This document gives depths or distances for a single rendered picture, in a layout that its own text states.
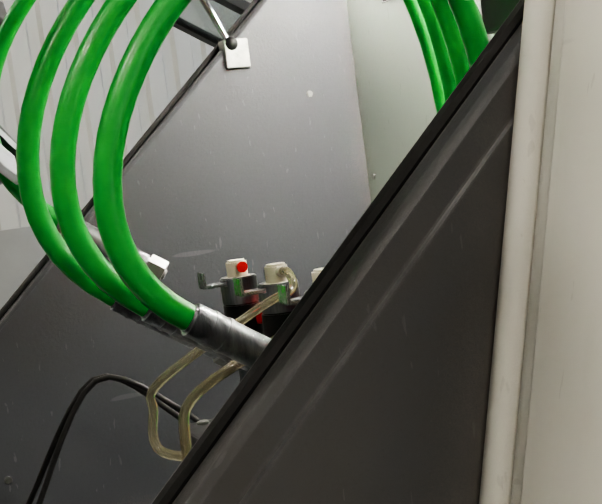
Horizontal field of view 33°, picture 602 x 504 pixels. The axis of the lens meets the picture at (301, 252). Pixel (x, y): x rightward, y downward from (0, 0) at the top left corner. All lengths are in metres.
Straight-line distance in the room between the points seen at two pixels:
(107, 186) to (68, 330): 0.58
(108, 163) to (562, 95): 0.21
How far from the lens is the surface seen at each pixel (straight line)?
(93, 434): 1.07
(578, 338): 0.40
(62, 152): 0.56
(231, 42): 1.10
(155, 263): 0.84
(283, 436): 0.41
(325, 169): 1.14
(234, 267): 0.76
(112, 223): 0.48
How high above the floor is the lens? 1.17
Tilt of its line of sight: 5 degrees down
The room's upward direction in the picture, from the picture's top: 7 degrees counter-clockwise
